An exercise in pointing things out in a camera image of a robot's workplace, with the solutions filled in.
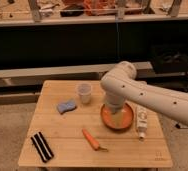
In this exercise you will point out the orange round plate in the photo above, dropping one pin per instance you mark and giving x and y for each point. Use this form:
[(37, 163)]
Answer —
[(128, 115)]

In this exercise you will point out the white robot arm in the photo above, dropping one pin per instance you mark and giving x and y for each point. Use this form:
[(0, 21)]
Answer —
[(120, 85)]

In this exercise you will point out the orange object on shelf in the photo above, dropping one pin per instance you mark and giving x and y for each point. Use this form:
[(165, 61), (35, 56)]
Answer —
[(110, 7)]

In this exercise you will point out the white squeeze bottle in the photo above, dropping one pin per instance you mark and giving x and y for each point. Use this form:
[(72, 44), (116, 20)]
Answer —
[(141, 121)]

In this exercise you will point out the translucent plastic cup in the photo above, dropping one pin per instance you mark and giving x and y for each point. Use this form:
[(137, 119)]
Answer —
[(84, 91)]

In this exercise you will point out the beige sponge end effector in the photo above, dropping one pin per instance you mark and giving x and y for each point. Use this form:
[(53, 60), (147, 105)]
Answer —
[(117, 119)]

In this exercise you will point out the blue sponge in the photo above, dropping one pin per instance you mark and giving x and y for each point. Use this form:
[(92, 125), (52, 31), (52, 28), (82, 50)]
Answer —
[(66, 106)]

